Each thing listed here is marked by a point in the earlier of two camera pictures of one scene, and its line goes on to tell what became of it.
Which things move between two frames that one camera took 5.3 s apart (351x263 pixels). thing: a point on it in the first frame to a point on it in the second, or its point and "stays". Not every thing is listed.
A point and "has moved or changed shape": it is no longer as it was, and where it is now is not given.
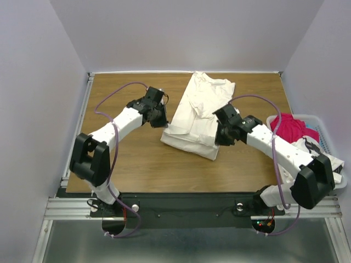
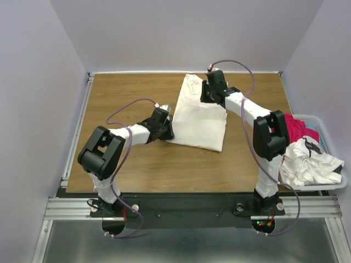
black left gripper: x=163 y=123 to x=170 y=135
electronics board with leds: x=263 y=225 stays
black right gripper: x=219 y=139 to x=203 y=98
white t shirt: x=192 y=126 has moved or changed shape
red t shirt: x=292 y=130 stays
